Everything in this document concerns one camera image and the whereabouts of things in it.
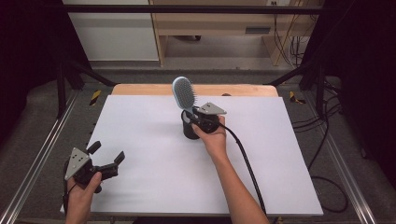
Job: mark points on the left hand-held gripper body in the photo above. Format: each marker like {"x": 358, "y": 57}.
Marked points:
{"x": 82, "y": 172}

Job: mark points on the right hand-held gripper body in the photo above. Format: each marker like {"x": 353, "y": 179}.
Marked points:
{"x": 208, "y": 119}

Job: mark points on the black mesh cup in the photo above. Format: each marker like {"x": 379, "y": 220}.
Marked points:
{"x": 188, "y": 132}

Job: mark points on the light blue hairbrush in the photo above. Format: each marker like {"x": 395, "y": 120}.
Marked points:
{"x": 183, "y": 91}

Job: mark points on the person's right hand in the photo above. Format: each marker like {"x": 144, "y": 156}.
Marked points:
{"x": 214, "y": 141}

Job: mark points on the person's left hand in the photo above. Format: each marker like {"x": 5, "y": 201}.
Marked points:
{"x": 81, "y": 196}

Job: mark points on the yellow black tape marker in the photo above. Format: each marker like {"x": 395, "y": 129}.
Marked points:
{"x": 95, "y": 97}
{"x": 294, "y": 98}

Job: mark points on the light wooden desk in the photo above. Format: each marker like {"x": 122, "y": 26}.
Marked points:
{"x": 214, "y": 23}

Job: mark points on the dark curtain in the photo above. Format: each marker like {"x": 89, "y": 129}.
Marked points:
{"x": 28, "y": 62}
{"x": 361, "y": 77}

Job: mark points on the white cabinet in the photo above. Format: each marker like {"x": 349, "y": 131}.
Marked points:
{"x": 115, "y": 34}

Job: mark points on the aluminium rail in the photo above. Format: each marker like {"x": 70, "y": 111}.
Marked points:
{"x": 345, "y": 174}
{"x": 40, "y": 154}

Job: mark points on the black frame strut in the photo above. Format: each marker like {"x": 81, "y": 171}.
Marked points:
{"x": 292, "y": 73}
{"x": 90, "y": 74}

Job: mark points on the black horizontal frame bar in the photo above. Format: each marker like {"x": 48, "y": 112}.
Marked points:
{"x": 186, "y": 9}

